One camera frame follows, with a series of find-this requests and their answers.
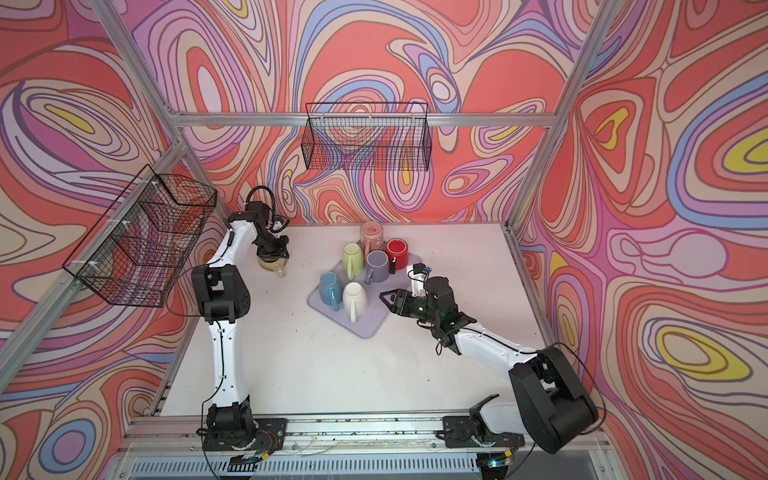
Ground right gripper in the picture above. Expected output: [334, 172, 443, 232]
[379, 289, 440, 325]

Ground beige speckled mug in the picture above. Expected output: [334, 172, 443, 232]
[257, 254, 290, 278]

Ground white mug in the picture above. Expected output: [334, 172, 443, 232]
[343, 282, 368, 323]

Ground blue textured mug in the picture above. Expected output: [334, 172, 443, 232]
[318, 271, 343, 311]

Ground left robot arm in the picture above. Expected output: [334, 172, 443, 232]
[191, 185, 290, 442]

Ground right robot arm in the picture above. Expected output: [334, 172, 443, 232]
[379, 276, 599, 454]

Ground purple grey mug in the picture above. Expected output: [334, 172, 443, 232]
[364, 250, 390, 285]

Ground red mug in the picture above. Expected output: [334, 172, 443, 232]
[385, 238, 409, 274]

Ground light green mug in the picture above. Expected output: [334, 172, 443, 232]
[341, 243, 366, 281]

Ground pink mug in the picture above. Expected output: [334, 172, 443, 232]
[359, 221, 386, 257]

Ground lilac plastic tray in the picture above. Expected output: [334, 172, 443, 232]
[307, 270, 412, 339]

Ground black wire basket left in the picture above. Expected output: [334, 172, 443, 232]
[62, 165, 218, 308]

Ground black wire basket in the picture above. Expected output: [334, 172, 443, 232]
[301, 101, 432, 172]
[62, 165, 218, 308]

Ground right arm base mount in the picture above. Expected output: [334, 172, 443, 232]
[435, 415, 525, 451]

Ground black wire basket back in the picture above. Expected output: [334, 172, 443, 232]
[301, 101, 432, 172]

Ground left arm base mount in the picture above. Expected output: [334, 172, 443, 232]
[196, 417, 288, 453]

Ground aluminium front rail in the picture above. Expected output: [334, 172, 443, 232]
[106, 410, 623, 479]

